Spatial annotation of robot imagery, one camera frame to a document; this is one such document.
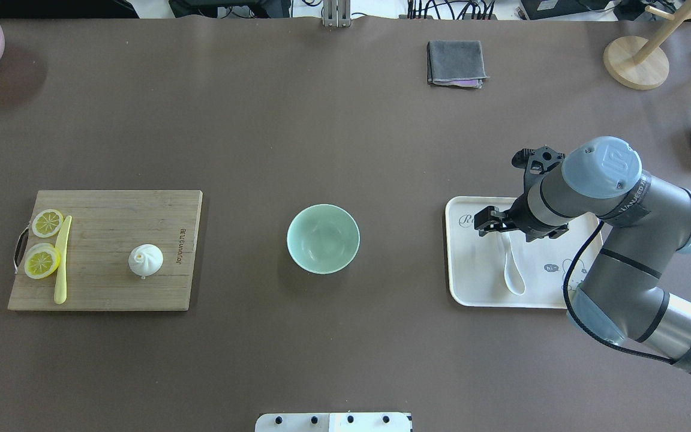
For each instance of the wooden mug tree stand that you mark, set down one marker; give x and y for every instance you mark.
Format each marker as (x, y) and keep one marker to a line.
(639, 63)

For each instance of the bamboo cutting board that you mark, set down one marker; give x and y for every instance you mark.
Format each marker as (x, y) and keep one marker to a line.
(107, 225)

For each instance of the grey folded cloth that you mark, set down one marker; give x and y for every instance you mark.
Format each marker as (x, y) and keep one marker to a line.
(455, 63)

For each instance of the lemon slice near handle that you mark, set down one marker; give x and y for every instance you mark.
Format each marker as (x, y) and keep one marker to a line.
(47, 223)

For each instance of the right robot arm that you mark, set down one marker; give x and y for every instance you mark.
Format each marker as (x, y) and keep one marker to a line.
(619, 304)

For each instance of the white ceramic spoon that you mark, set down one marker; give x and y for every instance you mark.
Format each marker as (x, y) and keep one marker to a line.
(511, 273)

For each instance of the yellow plastic knife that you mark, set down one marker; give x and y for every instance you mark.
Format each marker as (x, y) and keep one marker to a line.
(61, 245)

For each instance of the light green bowl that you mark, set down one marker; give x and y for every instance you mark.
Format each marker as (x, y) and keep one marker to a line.
(323, 239)

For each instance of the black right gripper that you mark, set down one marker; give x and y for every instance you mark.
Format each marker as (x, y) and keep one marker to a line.
(517, 218)

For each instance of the white steamed bun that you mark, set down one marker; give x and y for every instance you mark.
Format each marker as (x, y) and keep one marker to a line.
(145, 260)

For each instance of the stacked lemon slices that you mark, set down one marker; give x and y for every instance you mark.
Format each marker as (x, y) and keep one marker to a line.
(41, 261)

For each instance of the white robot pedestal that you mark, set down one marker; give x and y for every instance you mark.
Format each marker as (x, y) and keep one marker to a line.
(335, 421)

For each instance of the cream rabbit tray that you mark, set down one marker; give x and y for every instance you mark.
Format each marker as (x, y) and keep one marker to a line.
(476, 263)

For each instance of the aluminium frame post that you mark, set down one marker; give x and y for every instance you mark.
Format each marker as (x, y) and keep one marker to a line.
(336, 13)

